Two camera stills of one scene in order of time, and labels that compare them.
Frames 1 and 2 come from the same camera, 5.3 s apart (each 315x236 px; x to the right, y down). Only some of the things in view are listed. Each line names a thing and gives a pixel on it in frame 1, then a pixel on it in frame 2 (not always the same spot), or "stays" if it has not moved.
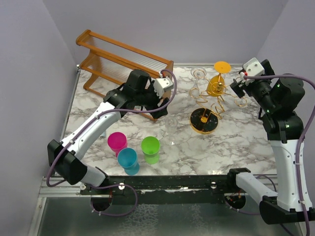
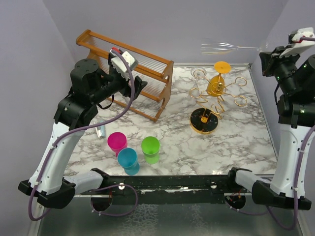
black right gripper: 238,88 to 270,59
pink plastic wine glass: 117,141 stays
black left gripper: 157,99 to 125,91
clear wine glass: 197,73 stays
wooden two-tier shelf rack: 111,62 stays
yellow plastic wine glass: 216,84 stays
